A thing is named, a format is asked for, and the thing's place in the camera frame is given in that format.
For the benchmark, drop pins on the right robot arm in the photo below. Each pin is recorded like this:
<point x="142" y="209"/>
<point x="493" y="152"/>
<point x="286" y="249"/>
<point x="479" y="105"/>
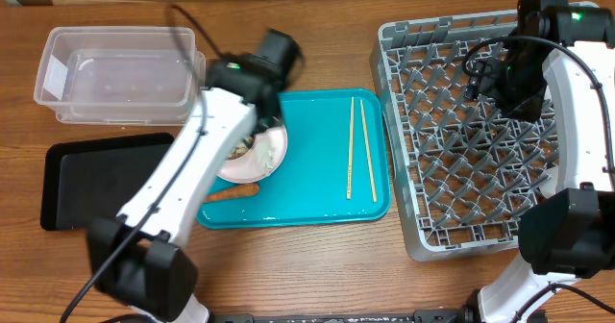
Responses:
<point x="565" y="54"/>

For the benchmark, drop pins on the pink plate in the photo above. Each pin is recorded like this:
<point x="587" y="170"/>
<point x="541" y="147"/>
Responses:
<point x="261" y="161"/>

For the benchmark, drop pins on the rice and food scraps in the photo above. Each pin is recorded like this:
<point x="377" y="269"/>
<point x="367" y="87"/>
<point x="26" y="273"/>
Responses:
<point x="241" y="149"/>

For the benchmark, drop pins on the teal serving tray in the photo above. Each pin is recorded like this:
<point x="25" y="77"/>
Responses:
<point x="310" y="185"/>

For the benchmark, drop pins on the orange carrot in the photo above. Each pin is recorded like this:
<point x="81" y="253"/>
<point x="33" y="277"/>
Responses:
<point x="234" y="192"/>

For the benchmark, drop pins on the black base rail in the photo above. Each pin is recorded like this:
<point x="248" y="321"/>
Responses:
<point x="420" y="316"/>

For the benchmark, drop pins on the right wooden chopstick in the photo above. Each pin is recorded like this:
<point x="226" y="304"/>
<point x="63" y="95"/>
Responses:
<point x="368" y="153"/>

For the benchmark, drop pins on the black tray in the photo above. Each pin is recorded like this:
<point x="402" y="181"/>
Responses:
<point x="91" y="178"/>

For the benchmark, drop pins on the wooden chopstick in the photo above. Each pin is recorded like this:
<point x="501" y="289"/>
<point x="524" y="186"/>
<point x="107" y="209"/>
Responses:
<point x="368" y="153"/>
<point x="351" y="150"/>

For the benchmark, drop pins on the grey dishwasher rack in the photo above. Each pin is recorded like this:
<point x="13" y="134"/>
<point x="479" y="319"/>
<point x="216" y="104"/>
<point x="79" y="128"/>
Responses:
<point x="464" y="173"/>

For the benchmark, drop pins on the clear plastic bin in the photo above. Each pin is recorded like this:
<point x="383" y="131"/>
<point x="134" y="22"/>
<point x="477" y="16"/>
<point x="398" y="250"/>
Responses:
<point x="125" y="75"/>

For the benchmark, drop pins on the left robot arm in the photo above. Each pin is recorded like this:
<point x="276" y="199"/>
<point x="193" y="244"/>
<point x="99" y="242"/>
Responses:
<point x="138" y="256"/>

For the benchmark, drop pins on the left wooden chopstick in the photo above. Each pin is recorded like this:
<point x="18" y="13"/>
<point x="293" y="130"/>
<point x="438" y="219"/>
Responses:
<point x="351" y="150"/>

